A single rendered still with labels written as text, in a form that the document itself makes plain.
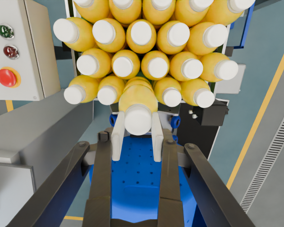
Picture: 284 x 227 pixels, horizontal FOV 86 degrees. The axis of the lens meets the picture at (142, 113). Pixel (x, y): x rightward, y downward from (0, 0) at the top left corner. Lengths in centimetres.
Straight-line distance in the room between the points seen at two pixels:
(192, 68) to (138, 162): 26
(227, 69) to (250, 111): 152
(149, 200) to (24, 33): 40
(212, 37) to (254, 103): 155
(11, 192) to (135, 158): 50
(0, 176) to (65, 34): 55
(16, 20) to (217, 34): 37
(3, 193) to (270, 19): 199
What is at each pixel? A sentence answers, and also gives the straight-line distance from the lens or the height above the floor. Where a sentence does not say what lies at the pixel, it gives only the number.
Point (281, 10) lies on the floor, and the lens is 184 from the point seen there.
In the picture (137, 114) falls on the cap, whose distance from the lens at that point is 20.
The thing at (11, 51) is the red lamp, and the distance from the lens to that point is 40.
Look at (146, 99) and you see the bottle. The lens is 23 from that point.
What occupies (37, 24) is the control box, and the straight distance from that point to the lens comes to 43.
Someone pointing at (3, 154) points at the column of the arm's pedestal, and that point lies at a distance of 72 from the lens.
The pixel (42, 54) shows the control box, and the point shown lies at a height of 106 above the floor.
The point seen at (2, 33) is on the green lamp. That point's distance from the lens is 40.
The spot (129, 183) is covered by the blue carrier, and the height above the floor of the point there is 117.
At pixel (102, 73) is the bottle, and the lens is 38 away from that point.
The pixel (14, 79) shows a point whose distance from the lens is 41.
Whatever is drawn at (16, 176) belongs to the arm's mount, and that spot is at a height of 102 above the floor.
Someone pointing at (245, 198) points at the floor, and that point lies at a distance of 261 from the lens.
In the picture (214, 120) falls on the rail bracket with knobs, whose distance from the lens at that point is 51.
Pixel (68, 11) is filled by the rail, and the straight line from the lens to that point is 49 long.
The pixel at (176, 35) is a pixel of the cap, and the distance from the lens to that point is 33.
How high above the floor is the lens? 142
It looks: 69 degrees down
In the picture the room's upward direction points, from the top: 180 degrees clockwise
